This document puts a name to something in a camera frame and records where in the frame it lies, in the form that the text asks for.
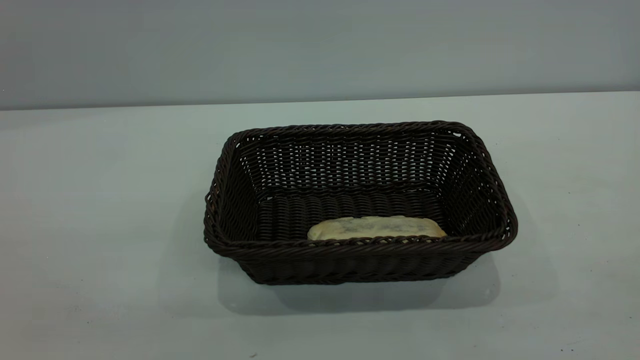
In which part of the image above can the striped orange bread roll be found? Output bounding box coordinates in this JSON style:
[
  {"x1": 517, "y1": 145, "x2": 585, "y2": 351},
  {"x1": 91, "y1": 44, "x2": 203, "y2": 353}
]
[{"x1": 306, "y1": 215, "x2": 447, "y2": 242}]

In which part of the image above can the black woven wicker basket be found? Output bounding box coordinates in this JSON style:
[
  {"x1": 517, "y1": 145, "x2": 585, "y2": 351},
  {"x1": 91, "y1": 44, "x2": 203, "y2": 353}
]
[{"x1": 203, "y1": 120, "x2": 519, "y2": 286}]

